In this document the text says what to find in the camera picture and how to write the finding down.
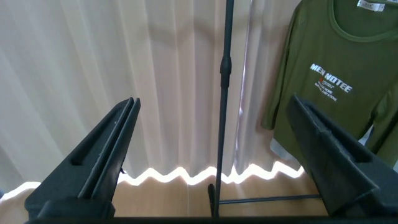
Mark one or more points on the green garment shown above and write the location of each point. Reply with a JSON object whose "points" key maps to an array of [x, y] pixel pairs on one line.
{"points": [[335, 46]]}

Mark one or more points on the black clothes rack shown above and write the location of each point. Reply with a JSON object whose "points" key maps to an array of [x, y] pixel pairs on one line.
{"points": [[224, 93]]}

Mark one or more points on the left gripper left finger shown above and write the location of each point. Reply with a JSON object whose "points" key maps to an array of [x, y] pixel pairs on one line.
{"points": [[62, 186]]}

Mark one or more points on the beige curtain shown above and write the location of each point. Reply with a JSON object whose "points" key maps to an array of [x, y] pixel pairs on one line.
{"points": [[124, 62]]}

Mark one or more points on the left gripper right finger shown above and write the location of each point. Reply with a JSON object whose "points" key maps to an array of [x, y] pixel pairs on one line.
{"points": [[342, 177]]}

